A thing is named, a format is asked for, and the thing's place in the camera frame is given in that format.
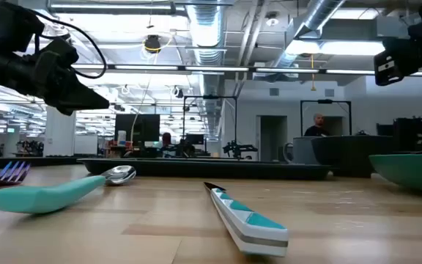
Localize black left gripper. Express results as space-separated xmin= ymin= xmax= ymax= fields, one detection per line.
xmin=31 ymin=37 xmax=111 ymax=117

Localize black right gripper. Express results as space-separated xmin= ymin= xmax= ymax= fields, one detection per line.
xmin=374 ymin=20 xmax=422 ymax=87

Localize green round plate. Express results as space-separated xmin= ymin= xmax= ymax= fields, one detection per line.
xmin=368 ymin=153 xmax=422 ymax=195

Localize dark green serving tray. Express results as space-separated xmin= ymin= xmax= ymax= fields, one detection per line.
xmin=77 ymin=157 xmax=332 ymax=181

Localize black computer monitor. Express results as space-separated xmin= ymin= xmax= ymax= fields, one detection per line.
xmin=114 ymin=114 xmax=160 ymax=150

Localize black storage crates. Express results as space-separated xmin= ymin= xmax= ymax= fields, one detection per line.
xmin=375 ymin=116 xmax=422 ymax=153

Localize iridescent fork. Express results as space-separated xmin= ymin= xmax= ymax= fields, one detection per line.
xmin=0 ymin=160 xmax=32 ymax=187

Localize person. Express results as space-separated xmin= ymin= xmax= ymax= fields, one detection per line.
xmin=303 ymin=112 xmax=331 ymax=138

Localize long ceiling light strip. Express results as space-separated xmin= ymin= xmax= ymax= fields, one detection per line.
xmin=71 ymin=64 xmax=422 ymax=76

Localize grey mug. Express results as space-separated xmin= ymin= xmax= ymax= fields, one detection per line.
xmin=283 ymin=136 xmax=320 ymax=165

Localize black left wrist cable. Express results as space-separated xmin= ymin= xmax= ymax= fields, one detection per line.
xmin=31 ymin=10 xmax=108 ymax=80

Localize black aluminium table frame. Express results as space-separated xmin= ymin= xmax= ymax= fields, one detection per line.
xmin=0 ymin=155 xmax=86 ymax=169

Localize black overhead camera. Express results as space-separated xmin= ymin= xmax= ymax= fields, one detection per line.
xmin=144 ymin=34 xmax=162 ymax=54

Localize black gantry frame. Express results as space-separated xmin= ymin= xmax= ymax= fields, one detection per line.
xmin=300 ymin=99 xmax=352 ymax=136

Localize silver ceiling duct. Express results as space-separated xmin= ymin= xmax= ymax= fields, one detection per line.
xmin=185 ymin=0 xmax=229 ymax=67
xmin=275 ymin=0 xmax=347 ymax=69

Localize yellow hanging cord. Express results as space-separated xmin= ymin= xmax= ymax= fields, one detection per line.
xmin=308 ymin=54 xmax=317 ymax=92

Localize spoon with teal handle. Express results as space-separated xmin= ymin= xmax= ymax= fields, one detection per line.
xmin=0 ymin=164 xmax=137 ymax=215

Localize knife with teal white handle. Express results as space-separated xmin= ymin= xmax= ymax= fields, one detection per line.
xmin=203 ymin=181 xmax=289 ymax=257

